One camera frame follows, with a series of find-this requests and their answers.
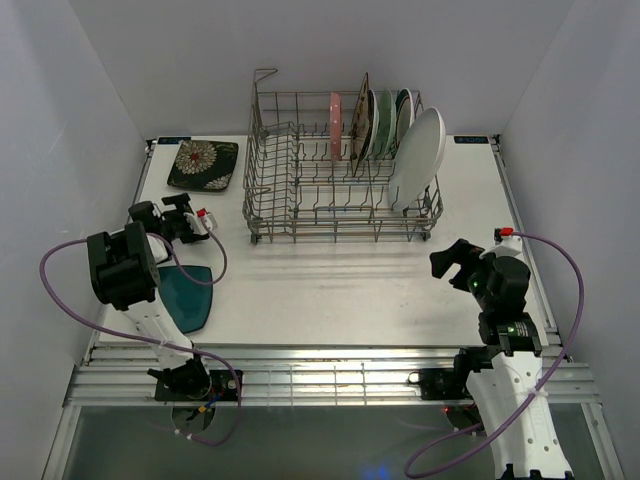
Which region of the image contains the black floral square plate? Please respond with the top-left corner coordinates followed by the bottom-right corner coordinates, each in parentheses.
top-left (167, 140), bottom-right (239, 193)

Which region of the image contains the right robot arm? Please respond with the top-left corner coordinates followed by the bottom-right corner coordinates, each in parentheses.
top-left (450, 239), bottom-right (574, 479)

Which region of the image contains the green red rimmed white plate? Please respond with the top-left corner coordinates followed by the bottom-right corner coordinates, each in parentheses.
top-left (395, 88), bottom-right (415, 147)

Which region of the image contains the cream floral square plate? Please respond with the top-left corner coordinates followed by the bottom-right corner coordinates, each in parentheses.
top-left (350, 72), bottom-right (372, 175)

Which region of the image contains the black xdof logo sticker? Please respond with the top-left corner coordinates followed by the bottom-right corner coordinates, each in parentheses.
top-left (454, 135), bottom-right (490, 145)

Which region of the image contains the grey wire dish rack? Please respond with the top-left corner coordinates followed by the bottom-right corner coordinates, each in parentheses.
top-left (243, 68), bottom-right (444, 243)

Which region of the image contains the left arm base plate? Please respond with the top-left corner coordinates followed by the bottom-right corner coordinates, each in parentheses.
top-left (153, 369), bottom-right (244, 403)

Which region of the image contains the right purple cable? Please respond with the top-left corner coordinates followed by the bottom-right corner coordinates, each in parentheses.
top-left (403, 227), bottom-right (586, 479)

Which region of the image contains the pink dotted scalloped plate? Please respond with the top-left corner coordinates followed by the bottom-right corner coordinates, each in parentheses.
top-left (329, 92), bottom-right (342, 162)

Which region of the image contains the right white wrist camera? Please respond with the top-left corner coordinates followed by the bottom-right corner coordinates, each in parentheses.
top-left (480, 227), bottom-right (522, 258)

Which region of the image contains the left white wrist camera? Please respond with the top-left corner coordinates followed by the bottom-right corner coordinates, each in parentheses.
top-left (184, 209), bottom-right (218, 235)

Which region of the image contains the white oval plate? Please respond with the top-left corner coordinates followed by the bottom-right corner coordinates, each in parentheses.
top-left (388, 107), bottom-right (446, 211)

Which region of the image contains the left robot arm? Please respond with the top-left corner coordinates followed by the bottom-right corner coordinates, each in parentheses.
top-left (87, 193), bottom-right (475, 400)

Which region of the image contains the dark teal plate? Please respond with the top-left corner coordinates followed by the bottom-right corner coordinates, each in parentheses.
top-left (159, 266), bottom-right (213, 335)

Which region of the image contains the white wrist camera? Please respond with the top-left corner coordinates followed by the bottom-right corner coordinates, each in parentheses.
top-left (184, 209), bottom-right (218, 235)
top-left (480, 227), bottom-right (522, 258)

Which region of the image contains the green floral plate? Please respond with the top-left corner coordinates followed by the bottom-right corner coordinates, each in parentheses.
top-left (374, 89), bottom-right (396, 159)

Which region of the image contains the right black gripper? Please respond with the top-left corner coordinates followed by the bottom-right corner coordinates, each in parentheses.
top-left (429, 238), bottom-right (495, 310)

